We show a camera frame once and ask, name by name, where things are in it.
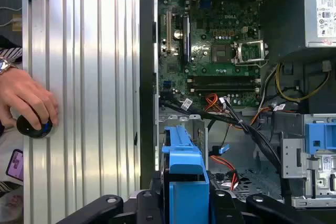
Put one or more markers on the silver coin battery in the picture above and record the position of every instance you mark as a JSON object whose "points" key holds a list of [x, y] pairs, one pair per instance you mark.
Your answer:
{"points": [[177, 34]]}

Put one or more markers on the CPU socket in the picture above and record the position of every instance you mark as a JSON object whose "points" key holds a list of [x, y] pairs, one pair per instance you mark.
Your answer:
{"points": [[249, 51]]}

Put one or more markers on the grey power supply unit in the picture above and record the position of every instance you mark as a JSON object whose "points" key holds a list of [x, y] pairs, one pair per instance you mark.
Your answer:
{"points": [[321, 9]]}

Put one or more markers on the smartphone with purple screen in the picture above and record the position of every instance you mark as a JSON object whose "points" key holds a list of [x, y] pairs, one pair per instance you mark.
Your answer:
{"points": [[15, 165]]}

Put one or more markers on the black PC case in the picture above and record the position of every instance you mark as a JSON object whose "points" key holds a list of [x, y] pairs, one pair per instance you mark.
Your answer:
{"points": [[147, 77]]}

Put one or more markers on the metal drive cage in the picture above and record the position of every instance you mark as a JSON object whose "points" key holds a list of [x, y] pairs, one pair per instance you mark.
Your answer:
{"points": [[291, 155]]}

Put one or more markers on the beige expansion slot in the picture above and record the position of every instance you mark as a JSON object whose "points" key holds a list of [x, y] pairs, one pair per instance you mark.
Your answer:
{"points": [[169, 32]]}

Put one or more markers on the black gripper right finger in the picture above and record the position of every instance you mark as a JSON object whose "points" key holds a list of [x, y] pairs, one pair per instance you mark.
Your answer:
{"points": [[225, 208]]}

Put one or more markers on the silver wristwatch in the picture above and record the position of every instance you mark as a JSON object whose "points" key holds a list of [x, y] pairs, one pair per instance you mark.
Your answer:
{"points": [[4, 65]]}

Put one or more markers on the green motherboard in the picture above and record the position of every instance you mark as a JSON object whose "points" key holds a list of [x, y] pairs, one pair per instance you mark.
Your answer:
{"points": [[210, 24]]}

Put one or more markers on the metal socket cover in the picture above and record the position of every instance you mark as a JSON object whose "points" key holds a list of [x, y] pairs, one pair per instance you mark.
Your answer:
{"points": [[235, 51]]}

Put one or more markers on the metal disk bay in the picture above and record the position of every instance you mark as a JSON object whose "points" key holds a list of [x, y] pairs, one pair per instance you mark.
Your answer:
{"points": [[195, 127]]}

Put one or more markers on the thin metal locking lever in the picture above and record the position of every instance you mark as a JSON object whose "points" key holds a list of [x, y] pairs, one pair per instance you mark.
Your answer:
{"points": [[252, 65]]}

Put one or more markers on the black RAM slot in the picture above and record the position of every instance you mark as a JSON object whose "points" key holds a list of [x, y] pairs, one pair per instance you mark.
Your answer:
{"points": [[223, 79], [223, 87]]}

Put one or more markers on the blue plastic drive bracket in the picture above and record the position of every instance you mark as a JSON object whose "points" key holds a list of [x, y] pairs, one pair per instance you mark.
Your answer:
{"points": [[319, 134]]}

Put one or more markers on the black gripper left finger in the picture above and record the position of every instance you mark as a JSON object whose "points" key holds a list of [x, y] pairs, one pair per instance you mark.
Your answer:
{"points": [[143, 208]]}

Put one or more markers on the person's bare hand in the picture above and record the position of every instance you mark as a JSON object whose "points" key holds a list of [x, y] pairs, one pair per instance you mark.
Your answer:
{"points": [[23, 95]]}

